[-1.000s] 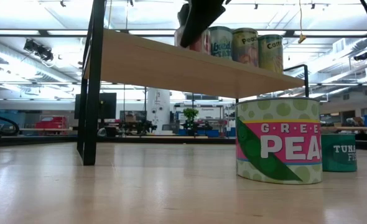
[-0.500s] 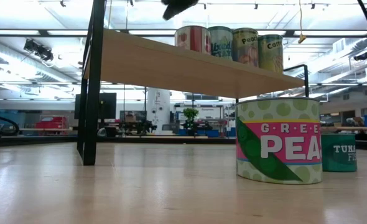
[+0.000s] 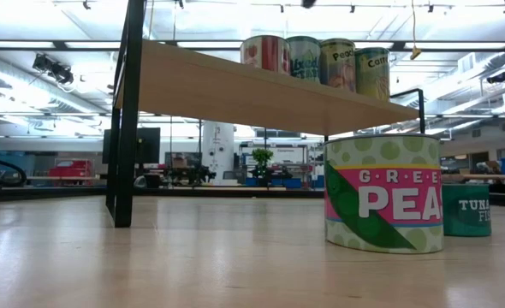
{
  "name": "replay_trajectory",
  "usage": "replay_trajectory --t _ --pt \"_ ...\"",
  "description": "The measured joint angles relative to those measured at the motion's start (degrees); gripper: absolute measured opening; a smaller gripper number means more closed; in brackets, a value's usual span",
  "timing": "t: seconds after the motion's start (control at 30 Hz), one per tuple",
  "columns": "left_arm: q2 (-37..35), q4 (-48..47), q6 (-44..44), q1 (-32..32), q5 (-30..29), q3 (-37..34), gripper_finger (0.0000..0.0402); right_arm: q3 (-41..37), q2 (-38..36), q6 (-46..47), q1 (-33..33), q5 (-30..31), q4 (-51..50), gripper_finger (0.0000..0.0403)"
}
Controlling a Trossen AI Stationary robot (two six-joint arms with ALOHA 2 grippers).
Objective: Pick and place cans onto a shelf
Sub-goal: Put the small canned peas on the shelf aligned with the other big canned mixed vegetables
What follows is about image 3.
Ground black flat monitor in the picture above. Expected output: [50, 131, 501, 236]
[102, 127, 162, 165]

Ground wooden shelf black metal frame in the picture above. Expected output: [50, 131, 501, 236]
[105, 0, 427, 228]

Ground tall peaches can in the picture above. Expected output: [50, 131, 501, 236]
[318, 38, 357, 93]

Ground black background robot arms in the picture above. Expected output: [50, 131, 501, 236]
[166, 164, 217, 186]

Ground wooden background table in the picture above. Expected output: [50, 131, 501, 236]
[443, 173, 505, 183]

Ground white round column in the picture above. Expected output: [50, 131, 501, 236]
[200, 121, 235, 186]

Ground yellow hanging pendant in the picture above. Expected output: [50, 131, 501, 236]
[409, 0, 423, 61]

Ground black aluminium rig frame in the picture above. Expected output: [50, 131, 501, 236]
[0, 184, 505, 209]

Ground black looped cable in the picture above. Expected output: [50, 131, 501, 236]
[0, 154, 27, 187]

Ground white board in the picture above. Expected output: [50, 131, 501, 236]
[240, 144, 309, 167]

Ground tall carrots can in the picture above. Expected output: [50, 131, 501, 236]
[353, 46, 391, 103]

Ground tall red tomato can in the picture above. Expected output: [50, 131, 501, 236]
[240, 34, 291, 77]

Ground tall leafy potted plant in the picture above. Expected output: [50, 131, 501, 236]
[251, 147, 275, 188]

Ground black ceiling camera rig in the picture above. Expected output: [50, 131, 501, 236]
[32, 53, 74, 86]

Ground short green tuna fish can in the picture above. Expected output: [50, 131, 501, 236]
[442, 182, 492, 238]

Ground red tool cart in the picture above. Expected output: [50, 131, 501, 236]
[48, 159, 93, 179]

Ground tall mixed vegetables can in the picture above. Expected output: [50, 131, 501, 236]
[285, 35, 322, 85]

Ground short green peas can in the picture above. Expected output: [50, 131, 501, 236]
[323, 133, 445, 255]

